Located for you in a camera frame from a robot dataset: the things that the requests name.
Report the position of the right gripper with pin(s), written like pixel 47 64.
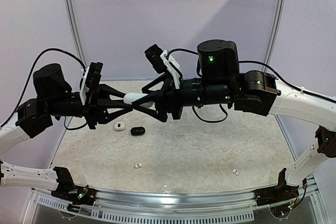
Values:
pixel 173 99

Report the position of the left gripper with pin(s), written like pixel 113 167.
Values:
pixel 93 111

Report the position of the white gold-trimmed charging case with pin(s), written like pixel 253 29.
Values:
pixel 120 126

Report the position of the black earbud charging case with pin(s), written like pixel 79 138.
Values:
pixel 137 131

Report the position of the white earbud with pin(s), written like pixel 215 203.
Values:
pixel 137 165
pixel 235 172

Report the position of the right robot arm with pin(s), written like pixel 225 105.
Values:
pixel 219 81

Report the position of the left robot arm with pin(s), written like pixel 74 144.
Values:
pixel 55 99

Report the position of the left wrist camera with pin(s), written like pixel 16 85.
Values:
pixel 90 81

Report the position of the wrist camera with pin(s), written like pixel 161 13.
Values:
pixel 163 63
pixel 90 81

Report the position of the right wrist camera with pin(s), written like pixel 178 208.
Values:
pixel 163 63

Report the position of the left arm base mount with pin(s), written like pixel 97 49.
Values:
pixel 78 195

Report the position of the white slotted cable duct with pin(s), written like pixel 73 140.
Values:
pixel 56 211

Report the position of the aluminium front rail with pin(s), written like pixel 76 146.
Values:
pixel 305 208

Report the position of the left aluminium corner post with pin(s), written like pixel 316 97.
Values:
pixel 74 30

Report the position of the aluminium corner post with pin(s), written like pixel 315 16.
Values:
pixel 74 30
pixel 274 30

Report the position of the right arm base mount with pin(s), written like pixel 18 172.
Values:
pixel 274 194

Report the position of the right aluminium corner post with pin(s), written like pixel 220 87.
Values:
pixel 274 30

